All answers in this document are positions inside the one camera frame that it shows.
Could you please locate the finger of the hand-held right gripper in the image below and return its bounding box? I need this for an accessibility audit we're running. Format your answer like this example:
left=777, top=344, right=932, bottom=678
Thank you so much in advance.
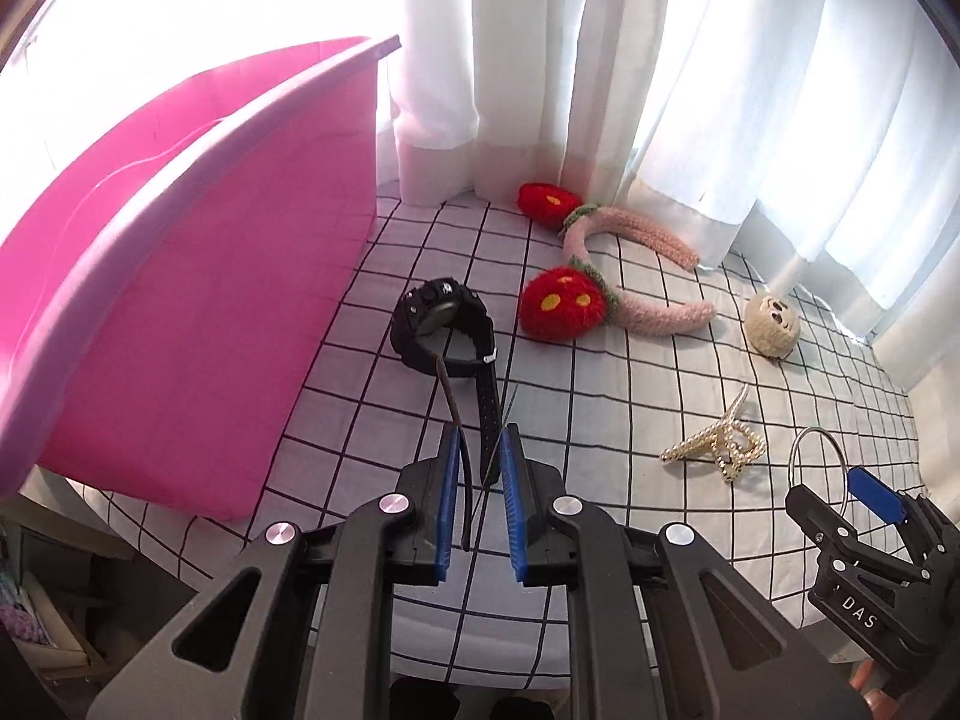
left=785, top=485, right=863, bottom=565
left=846, top=466, right=960, bottom=582

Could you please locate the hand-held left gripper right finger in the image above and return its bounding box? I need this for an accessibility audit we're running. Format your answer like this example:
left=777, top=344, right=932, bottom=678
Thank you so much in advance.
left=499, top=423, right=871, bottom=720

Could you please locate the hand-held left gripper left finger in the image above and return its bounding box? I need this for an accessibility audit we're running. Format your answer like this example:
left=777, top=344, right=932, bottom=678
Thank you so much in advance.
left=86, top=424, right=461, bottom=720

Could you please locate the silver metal ring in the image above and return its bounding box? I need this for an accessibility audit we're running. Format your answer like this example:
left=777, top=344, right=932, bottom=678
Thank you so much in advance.
left=788, top=427, right=851, bottom=520

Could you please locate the pearl hair claw clip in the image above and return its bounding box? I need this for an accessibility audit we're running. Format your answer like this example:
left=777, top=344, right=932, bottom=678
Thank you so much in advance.
left=660, top=383, right=767, bottom=485

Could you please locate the white checked tablecloth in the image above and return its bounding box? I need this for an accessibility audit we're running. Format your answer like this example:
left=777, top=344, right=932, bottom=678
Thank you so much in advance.
left=30, top=184, right=922, bottom=691

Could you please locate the black wristwatch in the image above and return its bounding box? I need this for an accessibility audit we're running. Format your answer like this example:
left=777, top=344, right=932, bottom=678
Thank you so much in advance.
left=389, top=277, right=502, bottom=485

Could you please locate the beige knitted sloth ball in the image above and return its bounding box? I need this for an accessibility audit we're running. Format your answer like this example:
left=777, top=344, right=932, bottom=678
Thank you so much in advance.
left=744, top=292, right=802, bottom=360

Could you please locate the pink knitted strawberry headband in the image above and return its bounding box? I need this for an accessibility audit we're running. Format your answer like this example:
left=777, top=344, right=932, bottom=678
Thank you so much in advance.
left=517, top=181, right=718, bottom=339

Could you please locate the pink plastic bin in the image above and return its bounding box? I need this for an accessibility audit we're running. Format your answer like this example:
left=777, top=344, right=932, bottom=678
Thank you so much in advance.
left=0, top=34, right=403, bottom=521

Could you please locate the white curtain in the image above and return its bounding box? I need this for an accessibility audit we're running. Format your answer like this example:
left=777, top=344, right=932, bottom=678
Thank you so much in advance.
left=585, top=0, right=960, bottom=342
left=379, top=0, right=646, bottom=209

